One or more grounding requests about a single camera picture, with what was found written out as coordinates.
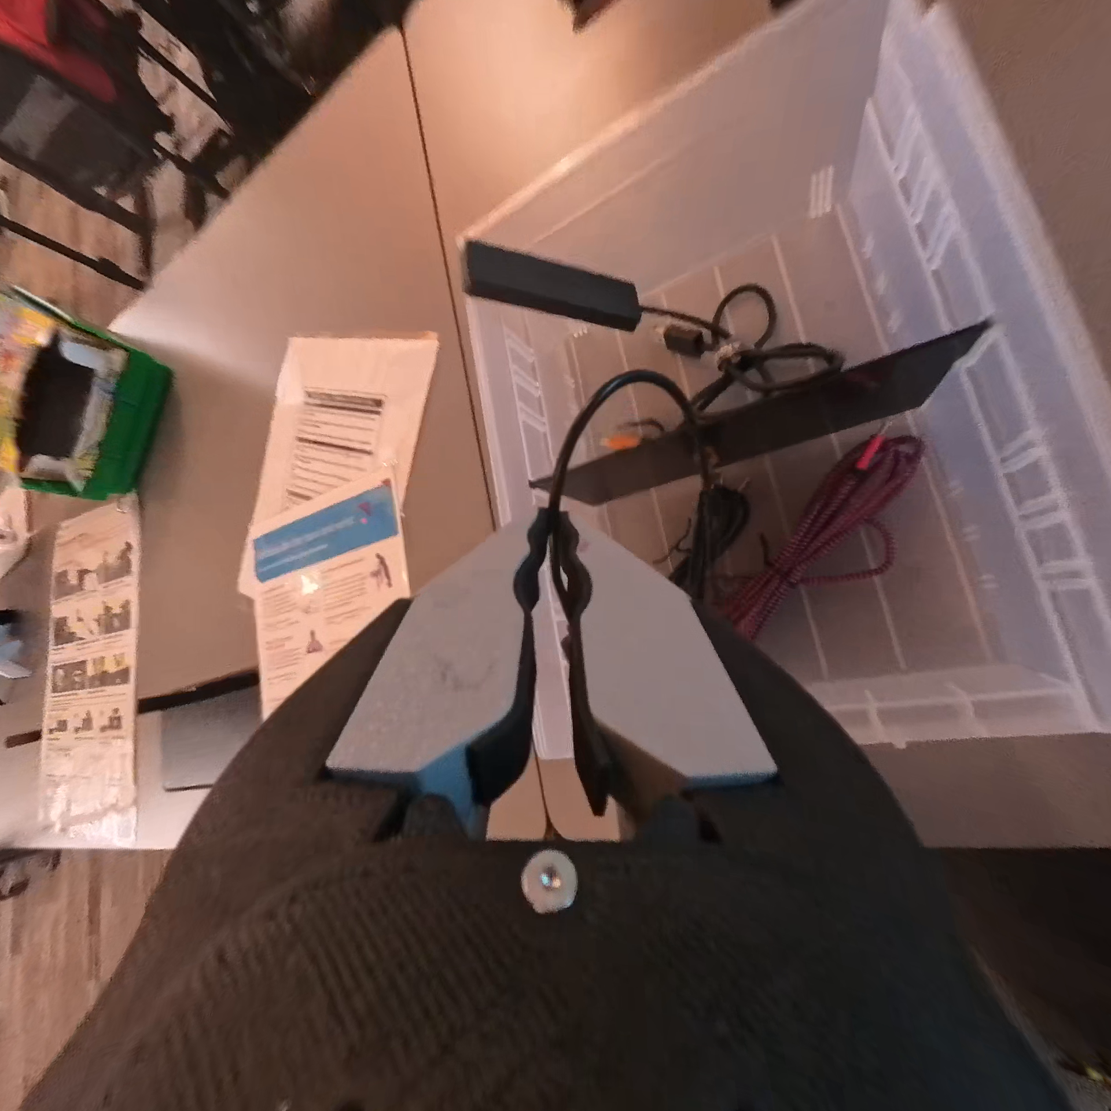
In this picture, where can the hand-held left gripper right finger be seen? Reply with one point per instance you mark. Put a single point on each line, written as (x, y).
(676, 677)

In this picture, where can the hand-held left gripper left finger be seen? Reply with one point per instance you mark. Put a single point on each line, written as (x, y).
(433, 677)

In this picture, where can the translucent plastic bin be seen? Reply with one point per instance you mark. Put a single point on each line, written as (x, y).
(868, 652)

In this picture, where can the dark grey usb hub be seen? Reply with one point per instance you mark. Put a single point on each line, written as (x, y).
(547, 282)

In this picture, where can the blue and white card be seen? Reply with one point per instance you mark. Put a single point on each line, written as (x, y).
(330, 536)

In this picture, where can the grey flat plate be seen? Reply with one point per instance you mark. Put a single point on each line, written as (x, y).
(200, 746)

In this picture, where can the white printed leaflet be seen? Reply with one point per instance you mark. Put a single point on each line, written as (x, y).
(347, 408)

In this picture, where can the picture instruction strip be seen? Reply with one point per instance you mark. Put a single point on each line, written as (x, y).
(92, 652)

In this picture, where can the green plastic bin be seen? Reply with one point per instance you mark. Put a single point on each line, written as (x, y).
(144, 408)

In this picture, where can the black office chair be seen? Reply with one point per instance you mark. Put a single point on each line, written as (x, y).
(105, 156)

